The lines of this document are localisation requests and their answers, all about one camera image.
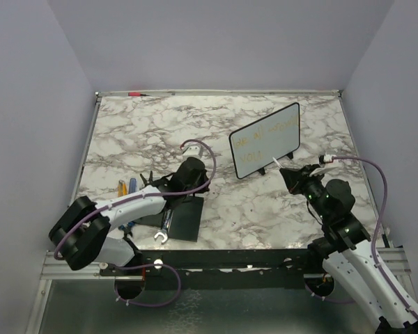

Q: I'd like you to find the black square mat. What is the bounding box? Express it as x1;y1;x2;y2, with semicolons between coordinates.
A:
134;196;204;242

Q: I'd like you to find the yellow utility knife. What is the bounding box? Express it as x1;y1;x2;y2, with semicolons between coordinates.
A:
118;180;127;197

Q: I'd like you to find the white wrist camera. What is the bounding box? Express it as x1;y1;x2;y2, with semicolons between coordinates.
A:
183;144;203;159
309;154;339;177

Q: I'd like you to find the black framed whiteboard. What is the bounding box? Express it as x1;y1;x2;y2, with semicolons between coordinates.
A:
229;102;301;180

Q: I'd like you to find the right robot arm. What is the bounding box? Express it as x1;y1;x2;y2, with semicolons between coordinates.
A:
279;164;418;333

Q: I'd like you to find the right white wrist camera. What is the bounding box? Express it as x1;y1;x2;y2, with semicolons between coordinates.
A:
309;154;339;177

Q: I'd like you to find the white marker pen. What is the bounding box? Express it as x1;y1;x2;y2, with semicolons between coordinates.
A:
272;157;283;168

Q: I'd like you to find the blue handled screwdriver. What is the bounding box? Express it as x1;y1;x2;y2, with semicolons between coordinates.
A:
128;177;137;193

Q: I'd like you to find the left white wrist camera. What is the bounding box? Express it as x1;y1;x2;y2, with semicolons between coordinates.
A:
183;144;203;159

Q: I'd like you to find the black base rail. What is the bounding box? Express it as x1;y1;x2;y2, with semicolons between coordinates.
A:
55;236;349;292

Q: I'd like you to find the red marker on rail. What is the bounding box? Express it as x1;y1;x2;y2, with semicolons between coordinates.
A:
127;92;150;97

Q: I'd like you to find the silver wrench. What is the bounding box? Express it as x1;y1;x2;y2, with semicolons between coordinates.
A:
153;209;173;245

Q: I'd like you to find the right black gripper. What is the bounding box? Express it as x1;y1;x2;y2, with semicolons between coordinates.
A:
281;163;331;221

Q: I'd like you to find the aluminium table frame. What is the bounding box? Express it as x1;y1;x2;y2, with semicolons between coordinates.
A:
24;88;418;334

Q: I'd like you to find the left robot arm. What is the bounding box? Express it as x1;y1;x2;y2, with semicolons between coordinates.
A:
48;157;214;271

